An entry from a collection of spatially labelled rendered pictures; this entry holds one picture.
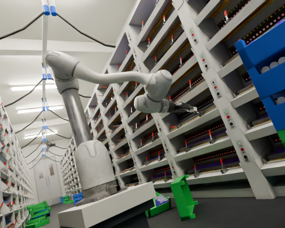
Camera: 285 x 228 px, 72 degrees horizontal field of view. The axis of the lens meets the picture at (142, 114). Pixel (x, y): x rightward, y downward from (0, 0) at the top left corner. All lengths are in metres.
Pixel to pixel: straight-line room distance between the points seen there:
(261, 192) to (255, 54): 0.86
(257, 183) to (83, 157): 0.91
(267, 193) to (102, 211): 0.84
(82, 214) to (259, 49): 0.71
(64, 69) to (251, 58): 0.95
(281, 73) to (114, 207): 0.67
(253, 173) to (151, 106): 0.65
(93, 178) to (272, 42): 0.79
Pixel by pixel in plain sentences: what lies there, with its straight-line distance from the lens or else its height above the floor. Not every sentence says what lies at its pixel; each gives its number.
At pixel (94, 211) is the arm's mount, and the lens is 0.79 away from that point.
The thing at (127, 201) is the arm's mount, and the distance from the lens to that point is 0.85.
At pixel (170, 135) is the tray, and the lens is 1.69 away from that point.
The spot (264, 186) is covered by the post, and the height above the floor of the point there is 0.06.
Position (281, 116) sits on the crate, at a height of 0.35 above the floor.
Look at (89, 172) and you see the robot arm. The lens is 0.94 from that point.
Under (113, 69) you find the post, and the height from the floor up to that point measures 1.64.
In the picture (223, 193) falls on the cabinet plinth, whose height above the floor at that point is 0.03.
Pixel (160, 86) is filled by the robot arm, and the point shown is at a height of 0.70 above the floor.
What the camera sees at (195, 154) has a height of 0.32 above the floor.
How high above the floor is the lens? 0.33
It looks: 15 degrees up
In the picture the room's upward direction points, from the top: 17 degrees counter-clockwise
